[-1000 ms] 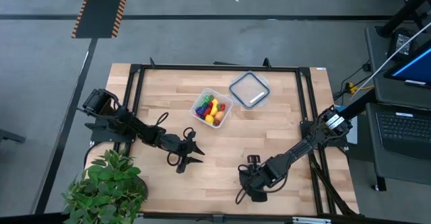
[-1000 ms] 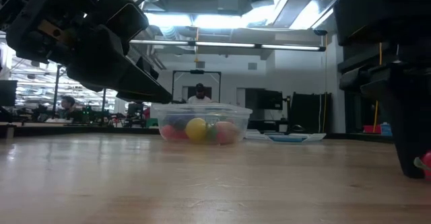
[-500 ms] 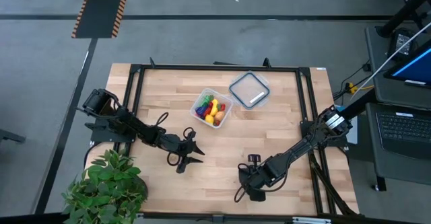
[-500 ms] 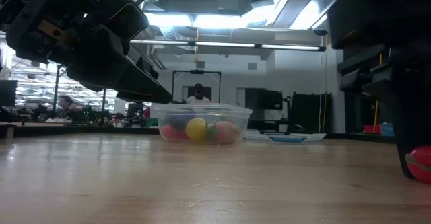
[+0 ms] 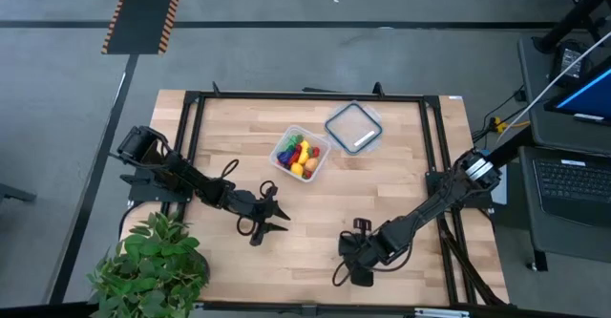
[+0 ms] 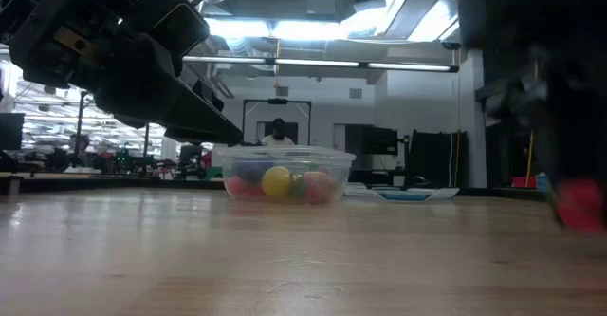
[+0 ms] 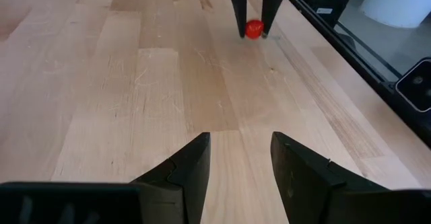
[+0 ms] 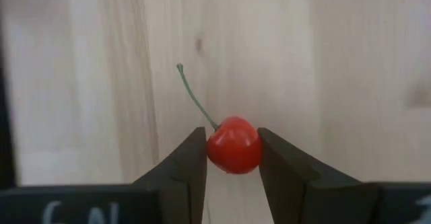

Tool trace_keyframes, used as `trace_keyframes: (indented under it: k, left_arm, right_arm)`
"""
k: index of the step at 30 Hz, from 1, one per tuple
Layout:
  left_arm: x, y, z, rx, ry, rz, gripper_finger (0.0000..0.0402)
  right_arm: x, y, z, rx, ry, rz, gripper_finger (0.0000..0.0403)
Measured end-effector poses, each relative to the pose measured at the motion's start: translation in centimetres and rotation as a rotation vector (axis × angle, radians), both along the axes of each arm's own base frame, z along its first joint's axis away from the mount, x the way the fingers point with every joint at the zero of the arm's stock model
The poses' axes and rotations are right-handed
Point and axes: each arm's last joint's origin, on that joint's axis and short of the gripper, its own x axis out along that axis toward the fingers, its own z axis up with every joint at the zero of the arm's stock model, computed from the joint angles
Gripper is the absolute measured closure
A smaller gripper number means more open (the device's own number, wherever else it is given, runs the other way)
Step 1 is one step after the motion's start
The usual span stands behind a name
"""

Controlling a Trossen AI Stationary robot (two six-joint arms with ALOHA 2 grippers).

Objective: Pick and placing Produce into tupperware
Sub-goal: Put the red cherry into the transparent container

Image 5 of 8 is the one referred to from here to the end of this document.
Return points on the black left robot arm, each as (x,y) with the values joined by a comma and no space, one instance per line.
(181,175)

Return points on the yellow toy lemon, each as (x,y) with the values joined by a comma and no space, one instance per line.
(297,169)

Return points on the green potted plant black pot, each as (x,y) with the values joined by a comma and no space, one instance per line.
(153,265)

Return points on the dark grey furniture leg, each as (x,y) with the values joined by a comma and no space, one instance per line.
(14,194)

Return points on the clear plastic tupperware container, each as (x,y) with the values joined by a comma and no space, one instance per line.
(277,165)

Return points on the monitor with blue screen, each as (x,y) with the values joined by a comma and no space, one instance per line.
(592,98)

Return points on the black stand legs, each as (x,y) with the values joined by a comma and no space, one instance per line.
(573,19)

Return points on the yellow toy banana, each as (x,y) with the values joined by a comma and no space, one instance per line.
(303,151)

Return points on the green toy cucumber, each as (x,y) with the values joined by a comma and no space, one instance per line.
(292,141)

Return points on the grey desk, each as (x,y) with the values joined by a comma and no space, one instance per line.
(563,246)

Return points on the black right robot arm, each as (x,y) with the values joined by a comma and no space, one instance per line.
(439,198)

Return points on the white metal bracket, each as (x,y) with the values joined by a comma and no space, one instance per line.
(441,313)

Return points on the grey laptop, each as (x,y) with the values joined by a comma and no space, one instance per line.
(573,184)

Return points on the blue toy eggplant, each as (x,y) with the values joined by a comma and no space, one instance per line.
(285,156)

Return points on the black mat orange striped edges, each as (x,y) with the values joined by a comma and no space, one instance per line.
(143,12)

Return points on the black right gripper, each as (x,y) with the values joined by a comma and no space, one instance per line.
(363,253)

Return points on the tan toy potato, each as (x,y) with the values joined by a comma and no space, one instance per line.
(311,164)

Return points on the black aluminium table frame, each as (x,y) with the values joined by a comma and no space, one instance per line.
(248,95)

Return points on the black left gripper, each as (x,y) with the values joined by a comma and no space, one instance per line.
(255,210)

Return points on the clear lid blue rim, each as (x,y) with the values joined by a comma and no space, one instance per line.
(353,124)

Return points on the black power adapter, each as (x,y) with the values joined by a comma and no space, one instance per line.
(570,62)

